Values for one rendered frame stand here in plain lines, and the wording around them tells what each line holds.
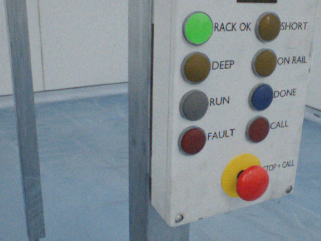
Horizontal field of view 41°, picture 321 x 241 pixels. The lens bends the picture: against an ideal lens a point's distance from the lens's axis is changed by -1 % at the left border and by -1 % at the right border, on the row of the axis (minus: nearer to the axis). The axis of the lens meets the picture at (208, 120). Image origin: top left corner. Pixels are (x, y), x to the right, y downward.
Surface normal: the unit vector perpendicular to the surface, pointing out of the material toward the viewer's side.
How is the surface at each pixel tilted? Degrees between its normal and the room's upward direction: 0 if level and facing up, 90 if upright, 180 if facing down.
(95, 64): 90
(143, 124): 90
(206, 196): 90
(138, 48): 90
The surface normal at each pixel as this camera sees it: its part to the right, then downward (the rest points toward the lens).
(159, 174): -0.86, 0.12
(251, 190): 0.45, 0.36
